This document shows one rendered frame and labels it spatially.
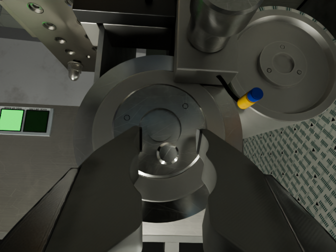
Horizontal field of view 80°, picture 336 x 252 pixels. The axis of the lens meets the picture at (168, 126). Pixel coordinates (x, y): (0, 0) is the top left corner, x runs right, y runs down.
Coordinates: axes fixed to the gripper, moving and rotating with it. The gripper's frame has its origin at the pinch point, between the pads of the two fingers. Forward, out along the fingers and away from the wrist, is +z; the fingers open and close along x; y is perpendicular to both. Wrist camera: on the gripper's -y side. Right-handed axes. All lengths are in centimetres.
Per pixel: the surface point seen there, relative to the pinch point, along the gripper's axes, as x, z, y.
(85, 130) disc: -7.0, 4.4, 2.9
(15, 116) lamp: -36, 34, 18
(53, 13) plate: -19.6, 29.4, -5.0
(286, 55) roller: 11.8, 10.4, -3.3
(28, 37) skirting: -135, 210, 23
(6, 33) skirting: -155, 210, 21
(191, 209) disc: 2.3, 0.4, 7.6
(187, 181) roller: 1.8, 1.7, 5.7
